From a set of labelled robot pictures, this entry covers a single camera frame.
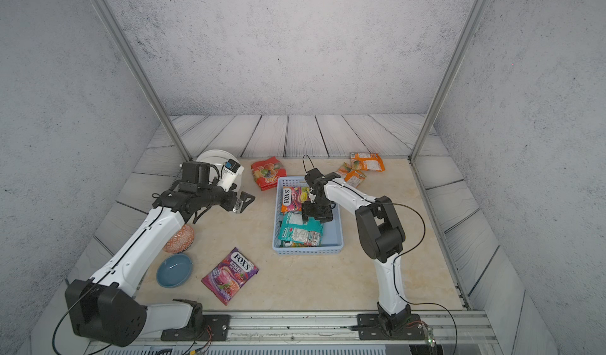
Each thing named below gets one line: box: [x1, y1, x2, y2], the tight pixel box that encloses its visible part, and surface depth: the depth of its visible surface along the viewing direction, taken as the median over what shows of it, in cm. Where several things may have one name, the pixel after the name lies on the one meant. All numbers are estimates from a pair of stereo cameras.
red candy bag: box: [250, 156, 288, 192], surface depth 111 cm
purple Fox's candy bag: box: [200, 246, 259, 307], surface depth 84 cm
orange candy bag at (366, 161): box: [349, 152, 386, 172], surface depth 120 cm
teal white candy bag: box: [277, 211, 324, 247], surface depth 92 cm
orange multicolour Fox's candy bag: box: [280, 186, 311, 215], surface depth 103 cm
